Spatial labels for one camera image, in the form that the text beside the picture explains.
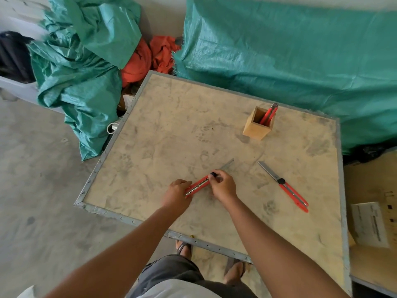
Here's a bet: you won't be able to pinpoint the person's right forearm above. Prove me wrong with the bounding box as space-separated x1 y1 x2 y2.
222 195 351 298

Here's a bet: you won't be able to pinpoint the dark grey shorts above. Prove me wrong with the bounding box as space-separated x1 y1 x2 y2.
127 254 258 298

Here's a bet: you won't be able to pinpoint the person's left forearm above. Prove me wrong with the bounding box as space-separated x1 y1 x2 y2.
43 204 183 298

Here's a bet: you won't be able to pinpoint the person's right hand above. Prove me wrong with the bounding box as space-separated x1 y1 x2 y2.
208 169 238 204

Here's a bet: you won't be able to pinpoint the red utility knife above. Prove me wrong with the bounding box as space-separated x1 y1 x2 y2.
259 103 277 125
264 104 279 126
258 161 309 213
185 158 235 199

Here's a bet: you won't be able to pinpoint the crumpled green tarp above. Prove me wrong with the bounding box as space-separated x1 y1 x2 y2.
27 0 142 162

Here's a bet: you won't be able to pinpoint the person's right foot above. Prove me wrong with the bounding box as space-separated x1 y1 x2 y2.
223 258 246 285

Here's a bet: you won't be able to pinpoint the wooden crate with metal edging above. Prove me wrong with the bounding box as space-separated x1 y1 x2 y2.
74 70 352 298

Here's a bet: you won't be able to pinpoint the person's foot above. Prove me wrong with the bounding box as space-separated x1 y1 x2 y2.
176 240 193 260
223 258 246 285

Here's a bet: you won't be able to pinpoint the white plastic container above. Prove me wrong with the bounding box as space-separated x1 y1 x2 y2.
0 15 64 113

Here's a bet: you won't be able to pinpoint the large green tarp cover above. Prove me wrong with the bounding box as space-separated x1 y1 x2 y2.
173 0 397 155

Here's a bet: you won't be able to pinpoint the plywood crate with label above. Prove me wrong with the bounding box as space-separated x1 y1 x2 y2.
344 147 397 298

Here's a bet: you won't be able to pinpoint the person's left foot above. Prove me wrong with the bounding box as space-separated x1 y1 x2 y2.
176 240 193 260

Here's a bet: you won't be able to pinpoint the person's left hand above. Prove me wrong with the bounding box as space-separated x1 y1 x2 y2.
161 179 193 215

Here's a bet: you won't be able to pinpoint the wooden pen holder box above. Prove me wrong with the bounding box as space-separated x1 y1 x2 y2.
243 106 276 141

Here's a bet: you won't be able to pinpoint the white shirt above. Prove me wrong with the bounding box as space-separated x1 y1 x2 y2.
17 279 221 298

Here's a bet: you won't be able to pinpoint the black plastic bag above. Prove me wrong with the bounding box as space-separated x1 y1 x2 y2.
343 143 392 165

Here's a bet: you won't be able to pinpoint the white paper label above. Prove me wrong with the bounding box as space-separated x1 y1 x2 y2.
351 202 390 249

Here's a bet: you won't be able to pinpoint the orange cloth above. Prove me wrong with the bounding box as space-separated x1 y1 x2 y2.
120 35 181 88

